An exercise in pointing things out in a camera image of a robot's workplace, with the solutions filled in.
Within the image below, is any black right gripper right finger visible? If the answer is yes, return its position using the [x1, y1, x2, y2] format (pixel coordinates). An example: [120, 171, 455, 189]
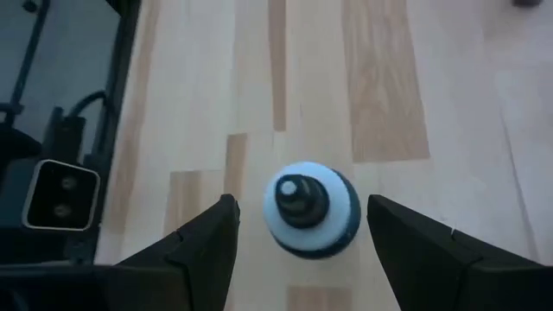
[366, 194, 541, 311]

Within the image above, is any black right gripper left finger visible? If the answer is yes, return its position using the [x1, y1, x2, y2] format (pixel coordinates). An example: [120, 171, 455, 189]
[116, 193, 241, 311]

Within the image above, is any black food coloring bottle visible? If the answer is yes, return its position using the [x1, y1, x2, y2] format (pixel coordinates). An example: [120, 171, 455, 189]
[262, 161, 362, 260]

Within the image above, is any black thin rod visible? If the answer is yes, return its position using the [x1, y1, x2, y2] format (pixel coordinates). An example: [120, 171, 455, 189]
[8, 0, 51, 109]

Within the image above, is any silver-framed black camera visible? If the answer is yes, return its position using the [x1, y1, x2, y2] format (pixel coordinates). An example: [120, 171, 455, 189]
[21, 158, 101, 232]

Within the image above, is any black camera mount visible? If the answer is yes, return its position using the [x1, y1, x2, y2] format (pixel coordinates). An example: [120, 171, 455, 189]
[42, 107, 87, 165]

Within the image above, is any black cable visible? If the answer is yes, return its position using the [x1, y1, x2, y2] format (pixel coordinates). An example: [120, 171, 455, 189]
[64, 89, 109, 126]

